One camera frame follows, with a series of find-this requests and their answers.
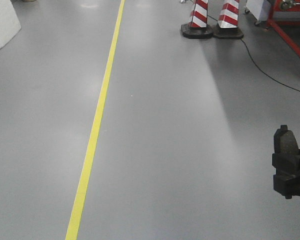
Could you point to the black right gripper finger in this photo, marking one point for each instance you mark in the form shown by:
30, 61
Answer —
283, 183
286, 160

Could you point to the right striped traffic cone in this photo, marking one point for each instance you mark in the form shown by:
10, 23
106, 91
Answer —
227, 23

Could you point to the grey brake pad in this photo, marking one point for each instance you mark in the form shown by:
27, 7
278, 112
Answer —
284, 142

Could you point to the left striped traffic cone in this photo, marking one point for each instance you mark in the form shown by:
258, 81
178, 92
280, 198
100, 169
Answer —
197, 26

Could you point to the red metal frame cart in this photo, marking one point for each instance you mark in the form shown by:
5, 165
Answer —
284, 18

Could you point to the striped traffic cone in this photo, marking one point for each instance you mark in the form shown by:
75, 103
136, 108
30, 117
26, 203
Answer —
227, 23
197, 26

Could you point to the white foam block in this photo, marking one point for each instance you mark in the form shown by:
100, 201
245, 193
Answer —
9, 22

